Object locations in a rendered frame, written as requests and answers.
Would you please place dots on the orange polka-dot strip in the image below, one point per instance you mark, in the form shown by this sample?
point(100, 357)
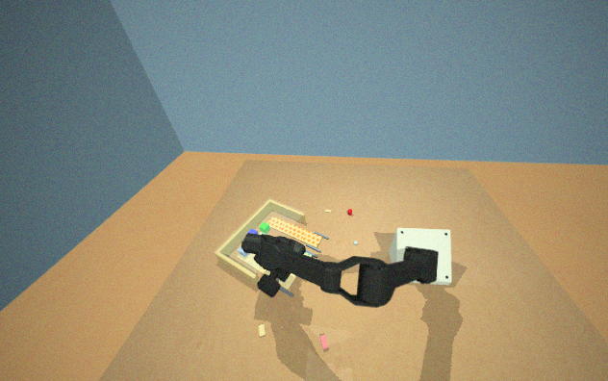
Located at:
point(305, 236)

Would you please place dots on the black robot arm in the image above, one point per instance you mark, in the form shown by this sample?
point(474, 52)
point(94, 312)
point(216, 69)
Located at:
point(377, 281)

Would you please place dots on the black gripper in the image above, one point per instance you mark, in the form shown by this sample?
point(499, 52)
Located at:
point(268, 284)

